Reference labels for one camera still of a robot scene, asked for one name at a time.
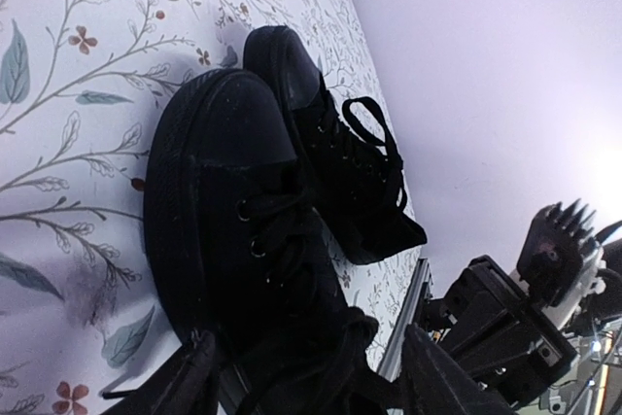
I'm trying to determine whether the floral tablecloth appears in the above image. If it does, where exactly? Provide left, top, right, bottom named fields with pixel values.
left=0, top=0, right=419, bottom=415

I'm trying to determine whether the black shoelace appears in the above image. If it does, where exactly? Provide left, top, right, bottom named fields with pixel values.
left=99, top=190, right=380, bottom=415

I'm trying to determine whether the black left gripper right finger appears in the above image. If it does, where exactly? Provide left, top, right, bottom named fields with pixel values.
left=398, top=325, right=513, bottom=415

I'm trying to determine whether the red-soled shoe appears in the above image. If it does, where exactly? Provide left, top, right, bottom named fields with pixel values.
left=243, top=25, right=428, bottom=265

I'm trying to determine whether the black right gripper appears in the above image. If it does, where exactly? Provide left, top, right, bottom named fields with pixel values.
left=420, top=256, right=577, bottom=405

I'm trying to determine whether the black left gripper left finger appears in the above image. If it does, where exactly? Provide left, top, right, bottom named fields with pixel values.
left=102, top=330, right=219, bottom=415

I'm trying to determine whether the front aluminium rail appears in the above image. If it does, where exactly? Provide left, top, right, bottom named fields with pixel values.
left=377, top=258, right=432, bottom=381

